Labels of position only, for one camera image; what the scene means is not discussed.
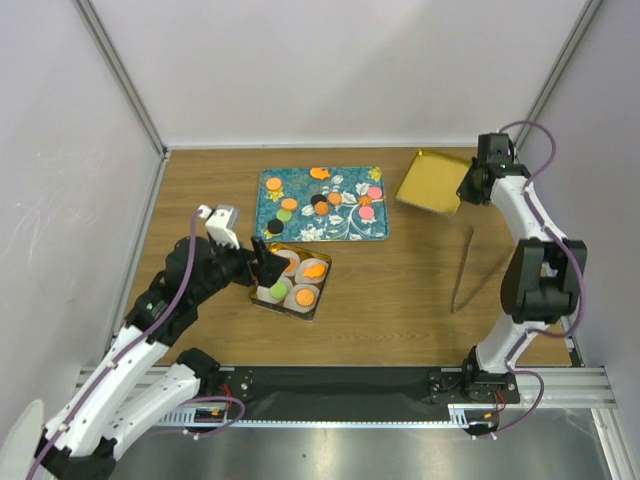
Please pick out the orange round cookie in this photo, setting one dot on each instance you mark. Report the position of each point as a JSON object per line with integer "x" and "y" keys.
{"x": 289, "y": 204}
{"x": 291, "y": 266}
{"x": 273, "y": 184}
{"x": 334, "y": 198}

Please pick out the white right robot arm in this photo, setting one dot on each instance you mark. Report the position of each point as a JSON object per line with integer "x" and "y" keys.
{"x": 543, "y": 282}

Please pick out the black round cookie centre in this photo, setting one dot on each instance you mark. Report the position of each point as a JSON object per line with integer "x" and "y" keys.
{"x": 317, "y": 199}

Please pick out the pink round cookie right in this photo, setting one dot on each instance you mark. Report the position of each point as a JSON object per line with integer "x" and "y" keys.
{"x": 375, "y": 193}

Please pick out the orange fish cookie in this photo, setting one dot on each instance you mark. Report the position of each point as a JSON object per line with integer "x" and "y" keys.
{"x": 315, "y": 271}
{"x": 319, "y": 173}

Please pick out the orange round cookie top-left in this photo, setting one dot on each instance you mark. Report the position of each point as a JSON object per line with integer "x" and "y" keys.
{"x": 273, "y": 184}

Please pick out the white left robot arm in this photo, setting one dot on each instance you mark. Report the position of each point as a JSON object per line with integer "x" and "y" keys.
{"x": 93, "y": 431}

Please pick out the white paper cup bottom-right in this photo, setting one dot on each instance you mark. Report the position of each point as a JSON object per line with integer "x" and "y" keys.
{"x": 290, "y": 301}

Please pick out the white cable duct left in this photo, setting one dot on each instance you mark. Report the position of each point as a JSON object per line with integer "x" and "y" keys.
{"x": 196, "y": 416}

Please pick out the orange round cookie centre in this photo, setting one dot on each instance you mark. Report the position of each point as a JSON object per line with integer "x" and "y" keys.
{"x": 334, "y": 198}

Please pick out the gold tin lid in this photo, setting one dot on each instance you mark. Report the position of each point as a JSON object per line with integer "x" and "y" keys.
{"x": 431, "y": 182}

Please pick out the aluminium frame post right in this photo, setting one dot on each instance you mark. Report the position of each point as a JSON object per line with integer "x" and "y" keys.
{"x": 587, "y": 16}

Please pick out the black round cookie left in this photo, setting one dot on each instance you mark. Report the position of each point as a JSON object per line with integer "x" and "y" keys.
{"x": 275, "y": 227}

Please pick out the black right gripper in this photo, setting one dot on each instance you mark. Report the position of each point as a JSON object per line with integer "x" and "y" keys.
{"x": 463, "y": 189}

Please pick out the white paper cup top-right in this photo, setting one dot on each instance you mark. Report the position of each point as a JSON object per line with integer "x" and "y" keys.
{"x": 300, "y": 279}

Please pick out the pink round cookie lower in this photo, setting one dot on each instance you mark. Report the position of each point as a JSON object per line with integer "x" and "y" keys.
{"x": 366, "y": 213}

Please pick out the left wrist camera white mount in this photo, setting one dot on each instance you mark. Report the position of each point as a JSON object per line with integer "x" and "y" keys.
{"x": 220, "y": 225}

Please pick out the orange waffle cookie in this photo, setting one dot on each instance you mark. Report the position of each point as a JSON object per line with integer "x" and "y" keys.
{"x": 322, "y": 208}
{"x": 305, "y": 297}

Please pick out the white cable duct right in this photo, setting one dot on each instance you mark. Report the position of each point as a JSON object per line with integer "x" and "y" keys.
{"x": 474, "y": 414}

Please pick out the black round cookie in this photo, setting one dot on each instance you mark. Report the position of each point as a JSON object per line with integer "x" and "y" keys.
{"x": 275, "y": 227}
{"x": 317, "y": 199}

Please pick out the white paper cup bottom-left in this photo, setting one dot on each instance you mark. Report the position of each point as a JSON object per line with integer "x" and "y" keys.
{"x": 263, "y": 293}

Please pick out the pink round cookie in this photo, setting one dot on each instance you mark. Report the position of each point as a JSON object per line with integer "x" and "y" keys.
{"x": 366, "y": 213}
{"x": 375, "y": 193}

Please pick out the gold cookie tin box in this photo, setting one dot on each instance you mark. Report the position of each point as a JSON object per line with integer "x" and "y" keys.
{"x": 279, "y": 308}

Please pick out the green round cookie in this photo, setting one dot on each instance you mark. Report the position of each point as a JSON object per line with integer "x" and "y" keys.
{"x": 284, "y": 215}
{"x": 279, "y": 290}

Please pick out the orange round cookie left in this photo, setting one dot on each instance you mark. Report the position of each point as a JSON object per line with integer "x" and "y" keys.
{"x": 289, "y": 204}

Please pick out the white cable duct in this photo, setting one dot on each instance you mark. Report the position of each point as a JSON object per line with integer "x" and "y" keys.
{"x": 474, "y": 414}
{"x": 196, "y": 416}

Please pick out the orange round cookie bottom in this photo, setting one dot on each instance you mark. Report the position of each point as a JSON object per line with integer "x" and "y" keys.
{"x": 291, "y": 266}

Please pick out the teal floral serving tray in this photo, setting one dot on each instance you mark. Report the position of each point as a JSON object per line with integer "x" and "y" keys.
{"x": 343, "y": 222}

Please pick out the aluminium frame post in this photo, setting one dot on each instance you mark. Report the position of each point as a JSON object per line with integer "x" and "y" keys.
{"x": 587, "y": 16}
{"x": 106, "y": 47}

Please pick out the orange fish cookie bottom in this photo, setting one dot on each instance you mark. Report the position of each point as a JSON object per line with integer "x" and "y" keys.
{"x": 315, "y": 271}

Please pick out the orange fish cookie top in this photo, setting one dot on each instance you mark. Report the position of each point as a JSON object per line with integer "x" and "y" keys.
{"x": 319, "y": 173}

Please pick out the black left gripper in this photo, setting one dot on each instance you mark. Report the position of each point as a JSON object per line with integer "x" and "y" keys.
{"x": 270, "y": 266}

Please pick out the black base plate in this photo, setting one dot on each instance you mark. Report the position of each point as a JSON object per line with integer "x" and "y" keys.
{"x": 364, "y": 394}

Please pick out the aluminium frame post left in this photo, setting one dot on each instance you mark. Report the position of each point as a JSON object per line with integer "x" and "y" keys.
{"x": 106, "y": 47}

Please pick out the metal tongs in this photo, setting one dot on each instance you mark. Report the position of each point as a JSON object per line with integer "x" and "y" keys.
{"x": 456, "y": 305}

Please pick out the white paper cup top-left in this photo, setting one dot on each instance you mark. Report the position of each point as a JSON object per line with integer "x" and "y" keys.
{"x": 284, "y": 253}

